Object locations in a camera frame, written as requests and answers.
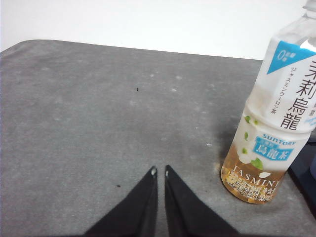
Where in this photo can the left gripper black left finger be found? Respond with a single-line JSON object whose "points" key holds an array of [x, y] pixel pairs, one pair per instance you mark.
{"points": [[138, 212]]}

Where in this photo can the jasmine tea bottle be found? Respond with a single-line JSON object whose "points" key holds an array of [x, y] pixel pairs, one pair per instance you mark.
{"points": [[271, 111]]}

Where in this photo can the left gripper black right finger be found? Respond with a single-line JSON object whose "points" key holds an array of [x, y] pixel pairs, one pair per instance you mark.
{"points": [[185, 212]]}

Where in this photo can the dark blue rectangular tray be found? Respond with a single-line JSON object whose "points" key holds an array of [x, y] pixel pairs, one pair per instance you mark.
{"points": [[307, 187]]}

